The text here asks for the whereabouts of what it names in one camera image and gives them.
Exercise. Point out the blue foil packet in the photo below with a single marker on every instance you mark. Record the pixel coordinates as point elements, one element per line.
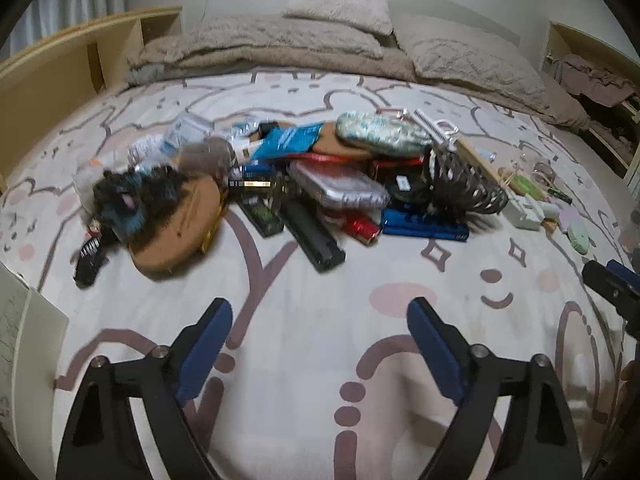
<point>290,140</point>

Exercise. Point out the dark braided scrunchies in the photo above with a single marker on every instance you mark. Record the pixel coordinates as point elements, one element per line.
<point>130,197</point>

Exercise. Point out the wooden bedside shelf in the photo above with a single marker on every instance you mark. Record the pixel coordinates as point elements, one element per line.
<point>50,80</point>

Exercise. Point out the white comb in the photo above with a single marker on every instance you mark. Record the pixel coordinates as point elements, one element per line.
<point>430,127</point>

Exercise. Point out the white closet niche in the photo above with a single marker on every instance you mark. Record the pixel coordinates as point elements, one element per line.
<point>575,40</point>

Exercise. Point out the white face mask packet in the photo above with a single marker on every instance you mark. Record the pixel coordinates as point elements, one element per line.
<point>185,127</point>

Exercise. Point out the pile of pink clothes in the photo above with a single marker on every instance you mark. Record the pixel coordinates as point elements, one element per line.
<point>590,77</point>

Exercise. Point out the long wooden box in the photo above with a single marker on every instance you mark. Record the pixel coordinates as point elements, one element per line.
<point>480,157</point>

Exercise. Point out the brown fluffy scrunchie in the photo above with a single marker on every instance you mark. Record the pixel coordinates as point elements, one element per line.
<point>205,156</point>

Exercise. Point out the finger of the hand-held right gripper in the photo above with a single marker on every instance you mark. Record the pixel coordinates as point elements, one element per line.
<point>622,277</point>

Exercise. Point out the purple notepad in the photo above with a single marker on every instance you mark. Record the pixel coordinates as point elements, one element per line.
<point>570,216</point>

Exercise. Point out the mint round tape measure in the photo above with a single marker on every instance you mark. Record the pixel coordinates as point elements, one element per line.
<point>580,236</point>

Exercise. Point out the floral fabric pouch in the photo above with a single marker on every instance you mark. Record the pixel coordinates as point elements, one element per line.
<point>380,130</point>

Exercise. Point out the printed round cork coaster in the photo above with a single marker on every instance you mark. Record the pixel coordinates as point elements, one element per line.
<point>175,232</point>

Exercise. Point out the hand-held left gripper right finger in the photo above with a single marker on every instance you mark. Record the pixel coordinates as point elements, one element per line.
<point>440,355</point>

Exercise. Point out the green topped round coaster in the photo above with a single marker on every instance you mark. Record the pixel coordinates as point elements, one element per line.
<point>525,185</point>

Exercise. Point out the red lighter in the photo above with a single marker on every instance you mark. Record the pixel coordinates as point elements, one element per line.
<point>357,229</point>

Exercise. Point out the small black device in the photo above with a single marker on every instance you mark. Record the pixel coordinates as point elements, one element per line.
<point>260,217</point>

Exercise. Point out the clear plastic case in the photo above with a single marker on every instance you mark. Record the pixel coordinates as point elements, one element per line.
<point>340,190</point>

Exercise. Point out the quilted beige pillow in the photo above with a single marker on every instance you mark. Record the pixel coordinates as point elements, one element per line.
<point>465,60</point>
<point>250,35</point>

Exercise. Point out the white cardboard box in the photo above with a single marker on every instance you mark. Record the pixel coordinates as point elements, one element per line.
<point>30,340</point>

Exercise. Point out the black round compact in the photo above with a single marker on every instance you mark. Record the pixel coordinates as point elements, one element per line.
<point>405,187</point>

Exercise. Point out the long black remote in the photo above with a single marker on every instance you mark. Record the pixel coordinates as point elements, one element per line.
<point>312,237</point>

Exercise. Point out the blue flat pen case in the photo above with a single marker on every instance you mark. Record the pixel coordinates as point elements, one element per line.
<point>425,227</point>

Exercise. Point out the white charger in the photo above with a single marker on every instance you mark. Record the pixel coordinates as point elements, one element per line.
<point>525,210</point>

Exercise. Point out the fluffy beige pillow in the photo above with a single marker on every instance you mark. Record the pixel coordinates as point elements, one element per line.
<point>340,2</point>

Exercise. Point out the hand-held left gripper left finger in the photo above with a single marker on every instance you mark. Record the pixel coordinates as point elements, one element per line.
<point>205,350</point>

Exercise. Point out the bunny printed blanket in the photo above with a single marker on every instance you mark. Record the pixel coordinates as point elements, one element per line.
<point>325,320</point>

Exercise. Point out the blue and gold pack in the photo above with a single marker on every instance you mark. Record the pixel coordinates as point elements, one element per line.
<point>252,177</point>

